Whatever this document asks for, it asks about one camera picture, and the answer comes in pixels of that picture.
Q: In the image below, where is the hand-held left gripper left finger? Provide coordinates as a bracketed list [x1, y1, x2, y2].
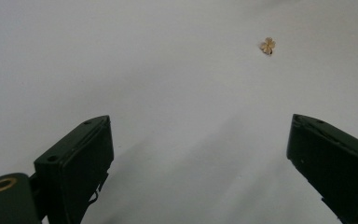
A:
[33, 115, 115, 224]

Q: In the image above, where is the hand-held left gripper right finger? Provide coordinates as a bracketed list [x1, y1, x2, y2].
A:
[286, 113, 358, 224]

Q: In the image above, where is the small gold clover charm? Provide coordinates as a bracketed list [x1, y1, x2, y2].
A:
[259, 36, 276, 56]

